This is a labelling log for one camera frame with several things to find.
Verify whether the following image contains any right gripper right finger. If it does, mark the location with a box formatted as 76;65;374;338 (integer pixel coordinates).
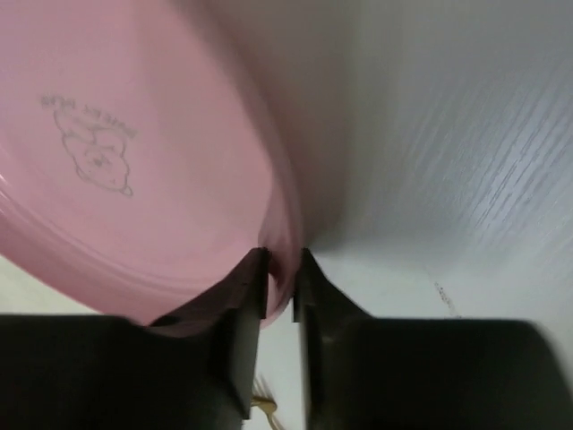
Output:
293;248;372;429

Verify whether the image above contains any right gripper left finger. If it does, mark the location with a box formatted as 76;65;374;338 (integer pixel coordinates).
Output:
150;248;269;421

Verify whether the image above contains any pink plate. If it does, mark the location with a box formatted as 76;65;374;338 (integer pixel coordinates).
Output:
1;1;302;324

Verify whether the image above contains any gold fork green handle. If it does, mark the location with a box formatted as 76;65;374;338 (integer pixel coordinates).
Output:
251;376;285;430

